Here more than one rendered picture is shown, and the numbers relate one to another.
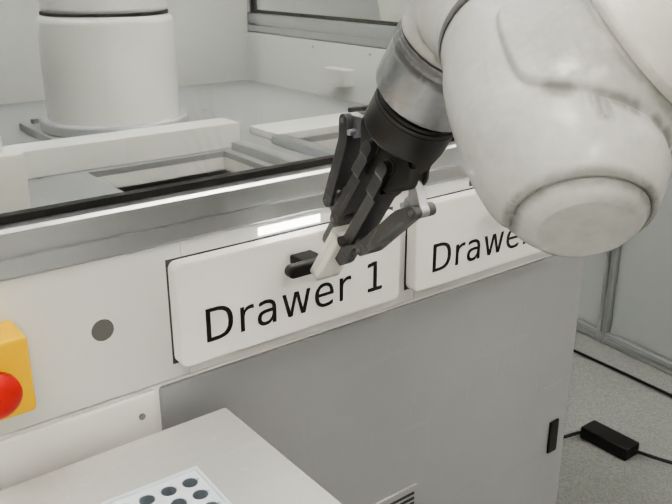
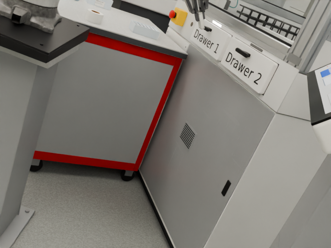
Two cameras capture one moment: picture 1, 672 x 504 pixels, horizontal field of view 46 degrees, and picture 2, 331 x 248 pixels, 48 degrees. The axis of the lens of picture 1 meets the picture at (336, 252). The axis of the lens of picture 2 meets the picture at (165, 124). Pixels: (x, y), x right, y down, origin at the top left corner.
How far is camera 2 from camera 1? 1.86 m
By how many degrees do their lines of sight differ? 90
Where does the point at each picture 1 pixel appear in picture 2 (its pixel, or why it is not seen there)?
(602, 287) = not seen: outside the picture
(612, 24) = not seen: outside the picture
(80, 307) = (192, 17)
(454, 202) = (239, 42)
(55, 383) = (184, 29)
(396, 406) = (206, 100)
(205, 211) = (211, 11)
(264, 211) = (215, 16)
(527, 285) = (248, 103)
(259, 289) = (203, 31)
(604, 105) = not seen: outside the picture
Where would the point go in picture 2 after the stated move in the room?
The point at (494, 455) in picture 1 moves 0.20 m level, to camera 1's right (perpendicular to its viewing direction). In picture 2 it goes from (211, 160) to (202, 183)
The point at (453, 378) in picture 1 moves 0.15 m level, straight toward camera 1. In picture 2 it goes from (217, 110) to (184, 93)
